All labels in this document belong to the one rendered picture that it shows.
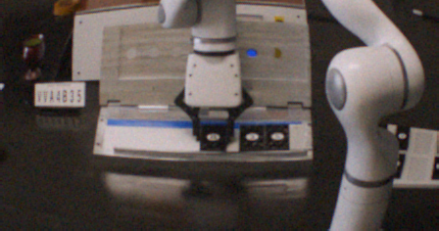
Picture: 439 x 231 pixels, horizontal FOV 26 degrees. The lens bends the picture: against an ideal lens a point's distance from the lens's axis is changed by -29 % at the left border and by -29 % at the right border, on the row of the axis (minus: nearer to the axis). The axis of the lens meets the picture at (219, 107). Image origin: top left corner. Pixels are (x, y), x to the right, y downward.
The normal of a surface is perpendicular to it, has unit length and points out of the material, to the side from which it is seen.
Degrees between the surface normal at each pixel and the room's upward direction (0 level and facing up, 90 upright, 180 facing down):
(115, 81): 74
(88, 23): 90
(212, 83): 78
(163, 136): 0
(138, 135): 0
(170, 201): 0
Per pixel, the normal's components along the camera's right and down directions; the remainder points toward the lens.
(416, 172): 0.00, -0.88
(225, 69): 0.06, 0.22
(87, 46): -0.02, 0.47
